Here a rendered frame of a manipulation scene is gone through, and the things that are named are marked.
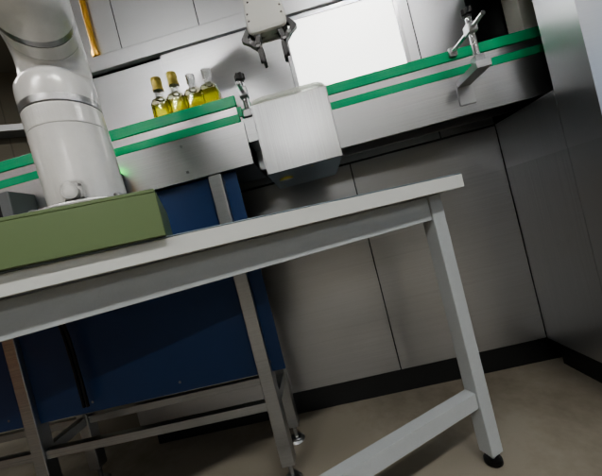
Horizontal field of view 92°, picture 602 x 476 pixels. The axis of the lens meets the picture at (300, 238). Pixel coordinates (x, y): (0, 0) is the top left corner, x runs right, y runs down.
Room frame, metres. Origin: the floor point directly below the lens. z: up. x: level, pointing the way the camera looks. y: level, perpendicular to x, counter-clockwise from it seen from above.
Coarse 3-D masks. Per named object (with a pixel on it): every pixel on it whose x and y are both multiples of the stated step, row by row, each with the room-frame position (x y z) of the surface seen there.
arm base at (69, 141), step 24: (24, 120) 0.48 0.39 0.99; (48, 120) 0.47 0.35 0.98; (72, 120) 0.48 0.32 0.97; (96, 120) 0.52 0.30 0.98; (48, 144) 0.47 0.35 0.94; (72, 144) 0.48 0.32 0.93; (96, 144) 0.51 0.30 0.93; (48, 168) 0.47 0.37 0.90; (72, 168) 0.47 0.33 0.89; (96, 168) 0.50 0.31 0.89; (48, 192) 0.47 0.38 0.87; (72, 192) 0.46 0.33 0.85; (96, 192) 0.49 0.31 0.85; (120, 192) 0.53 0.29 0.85
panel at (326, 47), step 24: (384, 0) 1.07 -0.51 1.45; (312, 24) 1.08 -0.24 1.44; (336, 24) 1.08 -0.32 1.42; (360, 24) 1.07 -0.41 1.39; (384, 24) 1.07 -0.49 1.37; (312, 48) 1.08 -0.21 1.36; (336, 48) 1.08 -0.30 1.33; (360, 48) 1.07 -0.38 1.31; (384, 48) 1.07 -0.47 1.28; (312, 72) 1.09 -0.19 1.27; (336, 72) 1.08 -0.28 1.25; (360, 72) 1.08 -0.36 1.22
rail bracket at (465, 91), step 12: (468, 12) 0.78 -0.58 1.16; (480, 12) 0.73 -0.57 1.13; (468, 24) 0.78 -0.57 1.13; (468, 36) 0.80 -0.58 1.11; (456, 48) 0.87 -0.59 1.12; (480, 60) 0.77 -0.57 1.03; (468, 72) 0.81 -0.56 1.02; (480, 72) 0.80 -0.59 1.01; (456, 84) 0.88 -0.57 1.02; (468, 84) 0.87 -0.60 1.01; (468, 96) 0.87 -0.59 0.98
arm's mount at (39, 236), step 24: (144, 192) 0.46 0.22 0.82; (24, 216) 0.40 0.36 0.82; (48, 216) 0.41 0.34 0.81; (72, 216) 0.42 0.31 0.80; (96, 216) 0.43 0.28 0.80; (120, 216) 0.44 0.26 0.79; (144, 216) 0.45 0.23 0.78; (0, 240) 0.39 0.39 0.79; (24, 240) 0.40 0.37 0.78; (48, 240) 0.41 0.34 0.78; (72, 240) 0.42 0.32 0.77; (96, 240) 0.43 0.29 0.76; (120, 240) 0.44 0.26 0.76; (144, 240) 0.46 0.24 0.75; (0, 264) 0.39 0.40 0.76; (24, 264) 0.40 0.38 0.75
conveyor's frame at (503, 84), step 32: (512, 64) 0.87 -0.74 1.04; (544, 64) 0.87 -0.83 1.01; (384, 96) 0.89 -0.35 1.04; (416, 96) 0.89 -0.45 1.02; (448, 96) 0.88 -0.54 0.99; (480, 96) 0.88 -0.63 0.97; (512, 96) 0.87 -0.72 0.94; (224, 128) 0.83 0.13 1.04; (352, 128) 0.90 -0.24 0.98; (384, 128) 0.89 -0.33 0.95; (416, 128) 1.00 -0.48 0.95; (128, 160) 0.84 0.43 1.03; (160, 160) 0.84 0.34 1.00; (192, 160) 0.83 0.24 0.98; (224, 160) 0.83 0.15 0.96; (256, 160) 1.03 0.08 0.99; (0, 192) 0.87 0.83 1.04; (32, 192) 0.86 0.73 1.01; (128, 192) 0.84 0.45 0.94; (224, 192) 0.83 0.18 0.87
